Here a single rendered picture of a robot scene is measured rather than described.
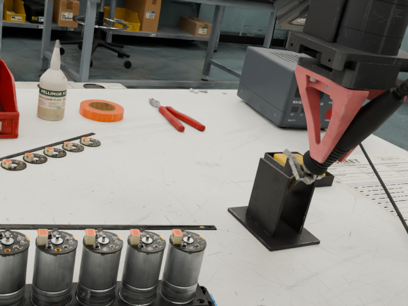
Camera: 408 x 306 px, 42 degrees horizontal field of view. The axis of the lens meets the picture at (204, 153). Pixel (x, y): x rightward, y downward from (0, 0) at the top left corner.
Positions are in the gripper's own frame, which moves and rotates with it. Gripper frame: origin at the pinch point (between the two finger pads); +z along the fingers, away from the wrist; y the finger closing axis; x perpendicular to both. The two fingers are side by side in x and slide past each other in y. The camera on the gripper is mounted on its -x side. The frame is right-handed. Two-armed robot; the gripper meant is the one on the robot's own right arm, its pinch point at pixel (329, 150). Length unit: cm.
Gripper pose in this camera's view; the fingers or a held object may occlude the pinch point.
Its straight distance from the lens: 47.0
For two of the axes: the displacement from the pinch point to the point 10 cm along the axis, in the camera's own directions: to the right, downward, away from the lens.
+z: -1.9, 9.1, 3.6
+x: 4.8, 4.1, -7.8
